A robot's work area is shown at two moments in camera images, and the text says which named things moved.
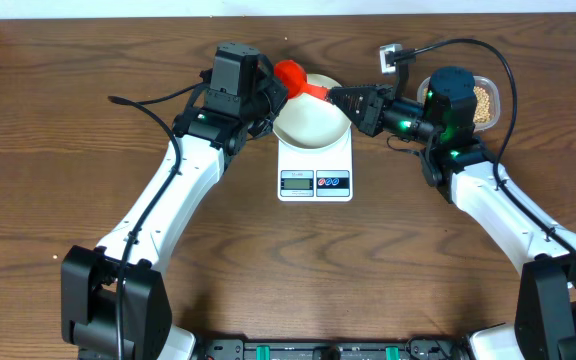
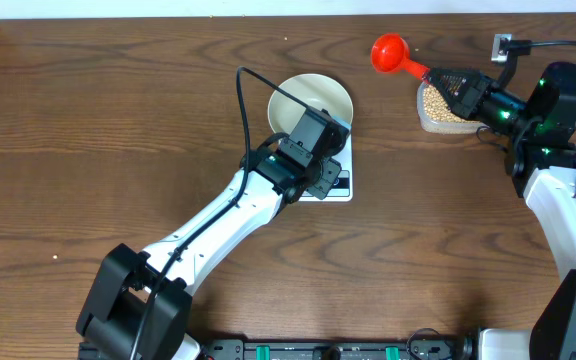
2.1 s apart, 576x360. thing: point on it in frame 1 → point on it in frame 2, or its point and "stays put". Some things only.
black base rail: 415,348 stays put
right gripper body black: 404,118 → 501,110
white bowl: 309,120 stays put
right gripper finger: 360,97 → 460,87
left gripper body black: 264,100 → 325,178
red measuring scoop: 295,78 → 390,53
